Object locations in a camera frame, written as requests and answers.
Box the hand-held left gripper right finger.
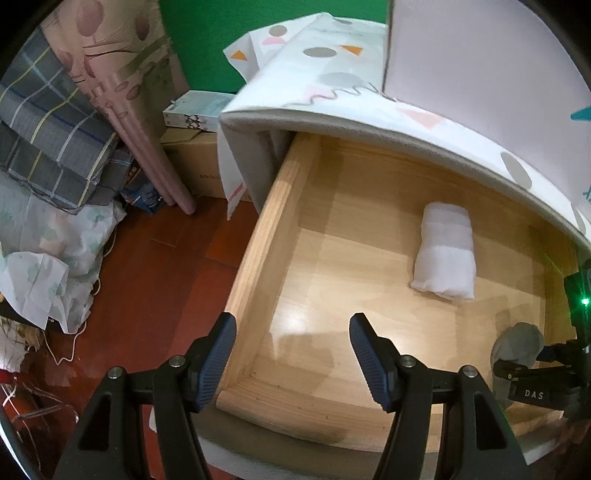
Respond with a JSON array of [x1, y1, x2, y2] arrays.
[[349, 313, 532, 480]]

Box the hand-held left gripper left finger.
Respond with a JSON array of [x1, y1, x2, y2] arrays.
[[53, 312, 238, 480]]

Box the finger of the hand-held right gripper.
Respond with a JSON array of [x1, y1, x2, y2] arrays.
[[492, 360, 526, 382], [537, 342, 591, 366]]

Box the grey underwear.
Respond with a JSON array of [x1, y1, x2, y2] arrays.
[[490, 323, 546, 409]]

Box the wooden drawer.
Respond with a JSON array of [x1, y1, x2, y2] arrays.
[[148, 131, 580, 474]]

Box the blue snack packet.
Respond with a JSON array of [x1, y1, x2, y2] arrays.
[[121, 166, 167, 217]]

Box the white leaf print cloth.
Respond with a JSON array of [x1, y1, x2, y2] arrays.
[[0, 173, 127, 335]]

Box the brown cardboard box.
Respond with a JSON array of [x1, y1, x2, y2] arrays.
[[161, 127, 254, 204]]

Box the small white teal box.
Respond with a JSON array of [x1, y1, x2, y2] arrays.
[[163, 90, 237, 132]]

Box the patterned cloth covered cabinet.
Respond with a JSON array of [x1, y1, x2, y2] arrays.
[[218, 13, 591, 245]]

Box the pink floral curtain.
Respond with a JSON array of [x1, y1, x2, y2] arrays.
[[39, 0, 197, 215]]

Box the grey plaid blanket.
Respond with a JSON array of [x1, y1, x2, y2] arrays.
[[0, 30, 134, 213]]

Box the white cardboard box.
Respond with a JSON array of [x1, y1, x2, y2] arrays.
[[381, 0, 591, 213]]

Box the green foam mat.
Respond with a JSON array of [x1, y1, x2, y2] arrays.
[[159, 0, 393, 93]]

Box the white cord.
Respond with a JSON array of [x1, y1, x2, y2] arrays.
[[44, 231, 116, 366]]

